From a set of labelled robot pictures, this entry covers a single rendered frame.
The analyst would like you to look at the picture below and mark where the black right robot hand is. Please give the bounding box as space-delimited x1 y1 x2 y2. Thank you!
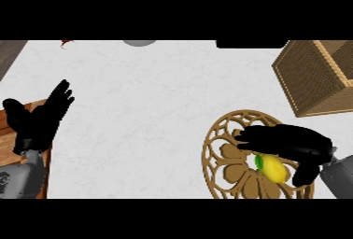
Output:
233 123 333 188

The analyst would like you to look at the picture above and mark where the grey-brown flat panel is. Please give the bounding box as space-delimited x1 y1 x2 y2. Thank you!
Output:
0 40 29 82

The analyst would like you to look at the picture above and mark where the yellow lemon with green leaf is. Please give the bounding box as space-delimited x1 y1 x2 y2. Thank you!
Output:
254 153 289 184

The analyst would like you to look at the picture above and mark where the grey round object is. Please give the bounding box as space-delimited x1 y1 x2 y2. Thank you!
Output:
121 40 158 48

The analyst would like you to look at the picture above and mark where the brown wicker basket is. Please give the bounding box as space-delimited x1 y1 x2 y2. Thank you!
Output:
270 40 353 119

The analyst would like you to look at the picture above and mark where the golden openwork round placemat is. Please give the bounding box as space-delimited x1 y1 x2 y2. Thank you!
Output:
201 109 317 200

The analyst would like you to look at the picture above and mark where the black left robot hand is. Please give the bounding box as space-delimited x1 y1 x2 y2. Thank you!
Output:
1 78 75 157

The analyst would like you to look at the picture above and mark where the black appliance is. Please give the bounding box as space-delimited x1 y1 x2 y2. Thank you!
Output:
215 40 289 49

